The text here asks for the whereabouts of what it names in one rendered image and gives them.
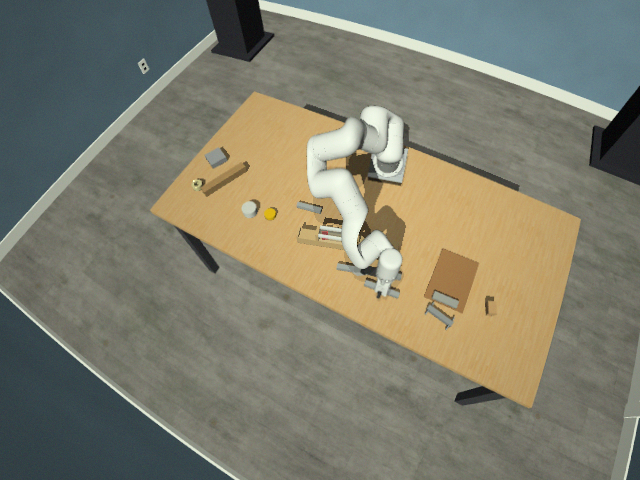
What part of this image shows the white cylinder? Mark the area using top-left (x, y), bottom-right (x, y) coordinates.
top-left (241, 201), bottom-right (258, 218)

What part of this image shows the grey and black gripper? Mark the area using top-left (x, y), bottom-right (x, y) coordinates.
top-left (375, 278), bottom-right (392, 299)

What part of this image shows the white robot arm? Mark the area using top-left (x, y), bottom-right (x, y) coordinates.
top-left (307, 106), bottom-right (404, 285)

